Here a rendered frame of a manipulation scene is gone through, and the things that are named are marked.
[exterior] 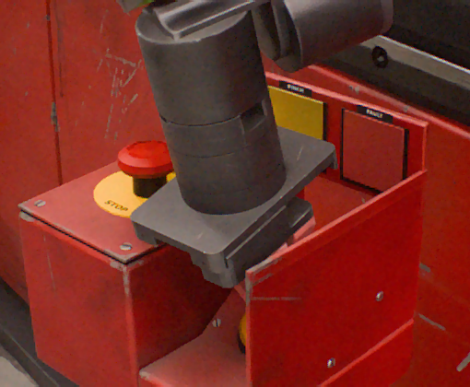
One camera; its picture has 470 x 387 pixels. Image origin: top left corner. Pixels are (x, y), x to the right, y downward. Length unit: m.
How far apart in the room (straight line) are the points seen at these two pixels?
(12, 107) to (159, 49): 1.05
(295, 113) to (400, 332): 0.15
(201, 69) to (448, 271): 0.41
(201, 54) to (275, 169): 0.08
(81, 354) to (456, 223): 0.32
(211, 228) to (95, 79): 0.75
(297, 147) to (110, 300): 0.14
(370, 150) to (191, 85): 0.18
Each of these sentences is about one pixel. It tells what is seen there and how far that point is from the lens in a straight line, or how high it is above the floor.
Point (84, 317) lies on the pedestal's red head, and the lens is 0.68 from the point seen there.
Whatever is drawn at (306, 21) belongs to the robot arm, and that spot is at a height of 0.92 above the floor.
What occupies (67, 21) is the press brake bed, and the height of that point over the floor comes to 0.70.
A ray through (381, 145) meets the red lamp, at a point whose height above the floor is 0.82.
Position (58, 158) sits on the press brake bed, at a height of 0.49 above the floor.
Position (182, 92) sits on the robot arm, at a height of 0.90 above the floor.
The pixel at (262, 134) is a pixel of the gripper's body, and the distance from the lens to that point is 0.55.
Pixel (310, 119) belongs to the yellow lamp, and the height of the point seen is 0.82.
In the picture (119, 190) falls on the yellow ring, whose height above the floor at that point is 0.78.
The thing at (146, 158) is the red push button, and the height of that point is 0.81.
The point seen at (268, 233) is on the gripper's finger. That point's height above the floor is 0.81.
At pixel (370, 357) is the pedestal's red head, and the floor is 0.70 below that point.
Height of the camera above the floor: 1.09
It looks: 26 degrees down
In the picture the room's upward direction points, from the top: 1 degrees counter-clockwise
